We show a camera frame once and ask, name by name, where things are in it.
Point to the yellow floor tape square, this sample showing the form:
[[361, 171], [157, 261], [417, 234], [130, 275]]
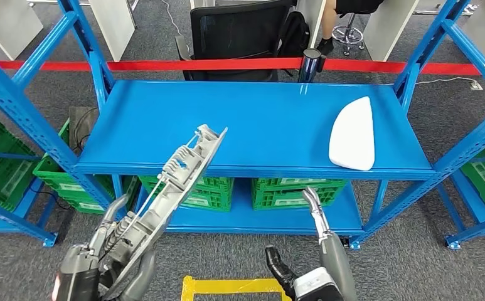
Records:
[[234, 286]]

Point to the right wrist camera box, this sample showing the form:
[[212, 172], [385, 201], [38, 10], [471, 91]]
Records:
[[317, 286]]

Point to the dark chrome barrier post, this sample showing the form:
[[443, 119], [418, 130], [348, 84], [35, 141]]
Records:
[[310, 66]]

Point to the white curved plastic part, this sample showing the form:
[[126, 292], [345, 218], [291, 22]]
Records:
[[352, 137]]

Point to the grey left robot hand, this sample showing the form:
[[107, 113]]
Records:
[[78, 270]]

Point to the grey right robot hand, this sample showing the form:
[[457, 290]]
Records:
[[337, 257]]

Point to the black mesh office chair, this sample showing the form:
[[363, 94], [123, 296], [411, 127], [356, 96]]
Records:
[[238, 33]]

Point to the silver wheel hubcap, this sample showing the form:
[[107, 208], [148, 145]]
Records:
[[184, 166]]

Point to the person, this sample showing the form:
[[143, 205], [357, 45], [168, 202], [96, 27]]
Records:
[[329, 21]]

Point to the floor power socket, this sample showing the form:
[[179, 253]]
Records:
[[476, 85]]

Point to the black backpack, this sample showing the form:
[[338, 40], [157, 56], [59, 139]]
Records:
[[294, 35]]

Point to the red barrier belt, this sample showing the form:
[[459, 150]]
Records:
[[184, 65]]

